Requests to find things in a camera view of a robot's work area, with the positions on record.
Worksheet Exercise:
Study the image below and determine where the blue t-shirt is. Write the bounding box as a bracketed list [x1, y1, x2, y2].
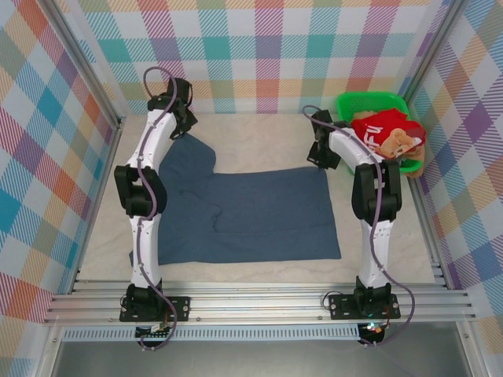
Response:
[128, 133, 342, 266]

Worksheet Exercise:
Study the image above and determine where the small controller board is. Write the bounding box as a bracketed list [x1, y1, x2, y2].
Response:
[359, 321, 388, 345]
[135, 324, 174, 341]

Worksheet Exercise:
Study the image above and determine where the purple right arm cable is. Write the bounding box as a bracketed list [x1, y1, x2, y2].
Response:
[301, 104, 417, 349]

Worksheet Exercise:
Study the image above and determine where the green plastic basket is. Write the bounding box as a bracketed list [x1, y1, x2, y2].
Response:
[336, 91, 421, 176]

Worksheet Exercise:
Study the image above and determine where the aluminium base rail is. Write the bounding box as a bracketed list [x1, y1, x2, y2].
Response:
[42, 274, 479, 326]

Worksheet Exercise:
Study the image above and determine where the white slotted cable duct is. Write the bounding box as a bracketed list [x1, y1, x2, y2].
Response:
[62, 328, 361, 342]

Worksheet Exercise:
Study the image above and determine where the red printed t-shirt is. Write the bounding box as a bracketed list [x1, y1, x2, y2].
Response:
[345, 109, 428, 162]

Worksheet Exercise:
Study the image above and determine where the brown garment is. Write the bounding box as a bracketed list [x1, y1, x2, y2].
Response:
[400, 147, 428, 178]

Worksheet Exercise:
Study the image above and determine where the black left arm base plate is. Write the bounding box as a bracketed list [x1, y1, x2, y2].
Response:
[119, 296, 192, 323]

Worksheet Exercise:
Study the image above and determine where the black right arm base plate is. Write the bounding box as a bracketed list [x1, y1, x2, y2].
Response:
[329, 294, 402, 320]

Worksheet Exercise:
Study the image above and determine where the aluminium corner post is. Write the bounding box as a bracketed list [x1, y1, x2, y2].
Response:
[39, 0, 127, 130]
[400, 0, 468, 104]

